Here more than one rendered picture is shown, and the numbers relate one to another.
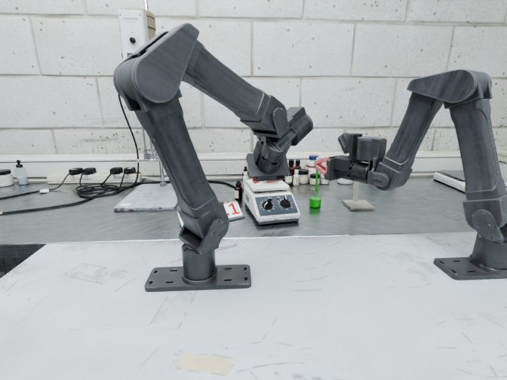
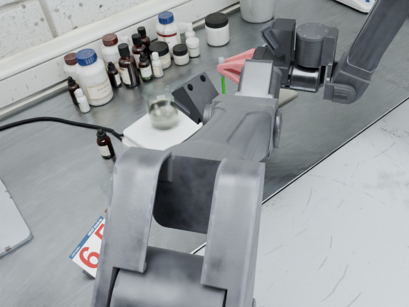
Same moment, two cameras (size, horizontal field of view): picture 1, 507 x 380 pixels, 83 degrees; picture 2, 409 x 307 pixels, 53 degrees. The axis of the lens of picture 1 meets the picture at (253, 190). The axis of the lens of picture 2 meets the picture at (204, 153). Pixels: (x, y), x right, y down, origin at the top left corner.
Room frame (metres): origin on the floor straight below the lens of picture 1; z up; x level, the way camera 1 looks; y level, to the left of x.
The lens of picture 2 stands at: (0.33, 0.19, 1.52)
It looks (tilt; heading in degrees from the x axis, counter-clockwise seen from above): 45 degrees down; 330
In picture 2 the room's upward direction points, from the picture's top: 7 degrees counter-clockwise
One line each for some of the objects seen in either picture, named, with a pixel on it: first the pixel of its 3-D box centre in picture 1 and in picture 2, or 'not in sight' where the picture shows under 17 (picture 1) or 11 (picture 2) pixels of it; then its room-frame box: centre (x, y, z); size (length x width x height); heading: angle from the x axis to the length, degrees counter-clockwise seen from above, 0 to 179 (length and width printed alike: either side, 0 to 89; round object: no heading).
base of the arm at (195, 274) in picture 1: (199, 262); not in sight; (0.49, 0.11, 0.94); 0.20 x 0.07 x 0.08; 94
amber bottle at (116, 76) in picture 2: not in sight; (113, 73); (1.23, -0.07, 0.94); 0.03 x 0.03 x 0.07
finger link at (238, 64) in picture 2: (327, 165); (241, 67); (0.90, -0.24, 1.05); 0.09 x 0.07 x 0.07; 36
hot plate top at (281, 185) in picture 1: (266, 184); (162, 129); (0.90, -0.04, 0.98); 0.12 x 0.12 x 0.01; 14
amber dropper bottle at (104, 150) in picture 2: (238, 189); (103, 141); (1.00, 0.05, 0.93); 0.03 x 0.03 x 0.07
